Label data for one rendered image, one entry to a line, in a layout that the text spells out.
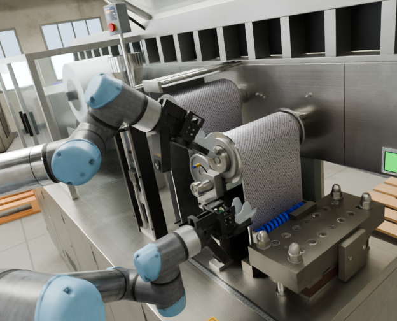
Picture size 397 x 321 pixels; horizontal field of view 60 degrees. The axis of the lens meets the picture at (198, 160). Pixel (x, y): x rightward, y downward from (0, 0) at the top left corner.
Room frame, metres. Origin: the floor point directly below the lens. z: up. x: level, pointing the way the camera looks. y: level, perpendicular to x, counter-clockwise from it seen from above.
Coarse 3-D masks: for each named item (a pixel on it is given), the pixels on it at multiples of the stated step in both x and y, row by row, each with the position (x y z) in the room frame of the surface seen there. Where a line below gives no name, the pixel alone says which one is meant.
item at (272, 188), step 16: (288, 160) 0.92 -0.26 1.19; (256, 176) 0.84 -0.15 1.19; (272, 176) 0.88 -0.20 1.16; (288, 176) 0.91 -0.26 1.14; (256, 192) 0.84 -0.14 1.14; (272, 192) 0.87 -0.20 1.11; (288, 192) 0.91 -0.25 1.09; (272, 208) 0.87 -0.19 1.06; (288, 208) 0.91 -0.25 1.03; (256, 224) 0.83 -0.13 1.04
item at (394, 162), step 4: (388, 156) 0.80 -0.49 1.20; (392, 156) 0.80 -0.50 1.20; (396, 156) 0.79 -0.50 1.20; (388, 160) 0.80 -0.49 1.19; (392, 160) 0.80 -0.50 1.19; (396, 160) 0.79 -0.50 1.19; (388, 164) 0.80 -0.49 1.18; (392, 164) 0.80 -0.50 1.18; (396, 164) 0.79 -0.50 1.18; (388, 168) 0.80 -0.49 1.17; (392, 168) 0.79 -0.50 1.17; (396, 168) 0.79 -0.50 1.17
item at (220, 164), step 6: (216, 150) 0.85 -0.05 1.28; (222, 150) 0.84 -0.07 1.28; (216, 156) 0.86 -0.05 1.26; (222, 156) 0.83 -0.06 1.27; (228, 156) 0.83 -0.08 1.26; (216, 162) 0.86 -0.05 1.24; (222, 162) 0.83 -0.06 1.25; (228, 162) 0.83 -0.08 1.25; (216, 168) 0.86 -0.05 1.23; (222, 168) 0.84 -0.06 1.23; (228, 168) 0.83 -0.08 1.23
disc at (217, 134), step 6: (216, 132) 0.87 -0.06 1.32; (222, 132) 0.86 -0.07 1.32; (222, 138) 0.86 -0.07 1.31; (228, 138) 0.83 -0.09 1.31; (234, 144) 0.82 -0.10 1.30; (234, 150) 0.82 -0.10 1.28; (240, 156) 0.81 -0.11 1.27; (210, 162) 0.92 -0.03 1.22; (240, 162) 0.80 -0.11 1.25; (240, 168) 0.81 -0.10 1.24; (240, 174) 0.81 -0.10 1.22; (228, 180) 0.85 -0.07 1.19; (234, 180) 0.83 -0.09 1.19
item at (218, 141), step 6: (294, 120) 0.97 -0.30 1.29; (216, 138) 0.87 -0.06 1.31; (216, 144) 0.87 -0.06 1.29; (222, 144) 0.85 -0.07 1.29; (228, 144) 0.84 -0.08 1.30; (228, 150) 0.83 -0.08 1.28; (234, 156) 0.82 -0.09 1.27; (234, 162) 0.82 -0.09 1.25; (234, 168) 0.82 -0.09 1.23; (222, 174) 0.86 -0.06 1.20; (228, 174) 0.84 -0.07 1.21; (234, 174) 0.82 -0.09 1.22
